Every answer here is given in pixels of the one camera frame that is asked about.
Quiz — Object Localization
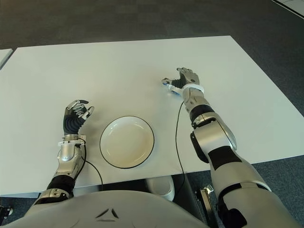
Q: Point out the left robot hand black silver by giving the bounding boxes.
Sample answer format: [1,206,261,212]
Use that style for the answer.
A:
[63,99,95,136]

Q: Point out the right robot hand black silver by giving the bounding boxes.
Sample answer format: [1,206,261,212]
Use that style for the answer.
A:
[161,67,200,90]

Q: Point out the clear water bottle blue cap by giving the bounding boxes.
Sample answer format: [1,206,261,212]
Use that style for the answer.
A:
[161,80,184,96]

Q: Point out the white plate black rim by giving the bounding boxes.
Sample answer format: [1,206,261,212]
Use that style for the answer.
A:
[99,115,155,170]

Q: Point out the neighbouring white table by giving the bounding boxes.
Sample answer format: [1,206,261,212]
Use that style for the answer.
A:
[0,48,13,69]

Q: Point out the grey robot torso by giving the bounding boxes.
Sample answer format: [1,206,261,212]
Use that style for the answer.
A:
[0,191,207,228]

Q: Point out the black stand caster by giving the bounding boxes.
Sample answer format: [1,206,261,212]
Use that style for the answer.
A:
[0,205,14,218]

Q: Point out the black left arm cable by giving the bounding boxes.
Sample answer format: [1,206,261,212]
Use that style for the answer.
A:
[77,142,104,192]

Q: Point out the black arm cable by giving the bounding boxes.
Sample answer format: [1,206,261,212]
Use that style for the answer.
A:
[77,142,104,192]
[172,101,186,202]

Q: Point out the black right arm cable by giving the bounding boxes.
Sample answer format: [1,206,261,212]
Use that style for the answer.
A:
[172,101,186,202]

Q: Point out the round table pedestal base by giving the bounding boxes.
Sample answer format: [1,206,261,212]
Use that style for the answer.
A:
[146,177,175,201]

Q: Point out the metal bracket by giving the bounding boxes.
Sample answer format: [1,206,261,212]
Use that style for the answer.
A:
[194,184,218,228]

